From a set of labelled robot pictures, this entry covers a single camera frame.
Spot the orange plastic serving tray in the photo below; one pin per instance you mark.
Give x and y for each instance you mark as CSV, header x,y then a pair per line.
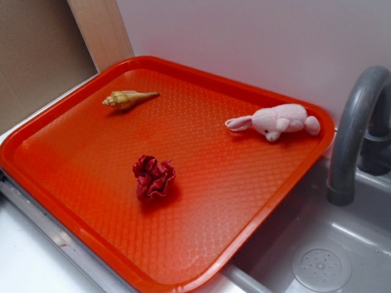
x,y
76,159

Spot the brown cardboard panel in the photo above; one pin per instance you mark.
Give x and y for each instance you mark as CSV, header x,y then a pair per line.
x,y
43,55

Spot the light wooden board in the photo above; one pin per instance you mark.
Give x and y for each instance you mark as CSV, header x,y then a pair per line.
x,y
103,31

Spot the tan spiral seashell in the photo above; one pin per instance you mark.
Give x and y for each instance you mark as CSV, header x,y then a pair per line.
x,y
127,99

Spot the pink plush bunny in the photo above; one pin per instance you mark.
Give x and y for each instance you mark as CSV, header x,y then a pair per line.
x,y
272,122

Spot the grey toy faucet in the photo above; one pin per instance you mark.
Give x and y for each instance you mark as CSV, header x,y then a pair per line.
x,y
362,141

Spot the grey plastic toy sink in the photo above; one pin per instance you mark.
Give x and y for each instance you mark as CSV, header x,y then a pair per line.
x,y
38,255

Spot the round grey sink drain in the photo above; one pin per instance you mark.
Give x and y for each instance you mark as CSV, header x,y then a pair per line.
x,y
321,267

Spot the dark red fabric scrunchie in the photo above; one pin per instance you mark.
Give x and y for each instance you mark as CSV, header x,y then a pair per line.
x,y
154,179

